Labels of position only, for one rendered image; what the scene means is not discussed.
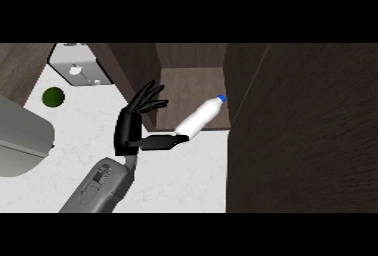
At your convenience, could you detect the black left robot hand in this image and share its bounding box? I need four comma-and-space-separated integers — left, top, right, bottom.
114, 80, 192, 157

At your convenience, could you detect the brown wooden open cabinet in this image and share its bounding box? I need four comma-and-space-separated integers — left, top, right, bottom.
87, 43, 234, 132

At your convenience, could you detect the white bottle with blue cap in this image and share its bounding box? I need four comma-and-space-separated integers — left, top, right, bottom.
173, 94, 229, 141

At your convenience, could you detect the green round fruit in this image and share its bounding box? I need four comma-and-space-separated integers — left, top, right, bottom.
42, 86, 67, 109

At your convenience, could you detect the grey rounded appliance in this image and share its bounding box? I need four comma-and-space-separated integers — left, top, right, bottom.
0, 94, 56, 178

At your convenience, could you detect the brown wooden panel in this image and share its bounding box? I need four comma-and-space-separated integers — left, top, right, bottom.
0, 43, 56, 108

